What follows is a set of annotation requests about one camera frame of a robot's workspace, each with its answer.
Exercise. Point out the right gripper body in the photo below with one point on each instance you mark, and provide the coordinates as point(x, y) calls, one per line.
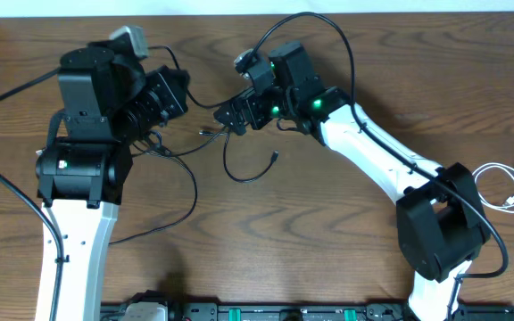
point(261, 109)

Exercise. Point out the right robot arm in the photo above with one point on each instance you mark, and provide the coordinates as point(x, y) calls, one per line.
point(438, 214)

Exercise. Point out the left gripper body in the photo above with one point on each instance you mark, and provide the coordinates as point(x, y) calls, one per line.
point(155, 108)

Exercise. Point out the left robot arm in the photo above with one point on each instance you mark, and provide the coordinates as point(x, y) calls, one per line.
point(109, 103)

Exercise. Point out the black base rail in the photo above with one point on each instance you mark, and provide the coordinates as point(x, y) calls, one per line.
point(153, 305)

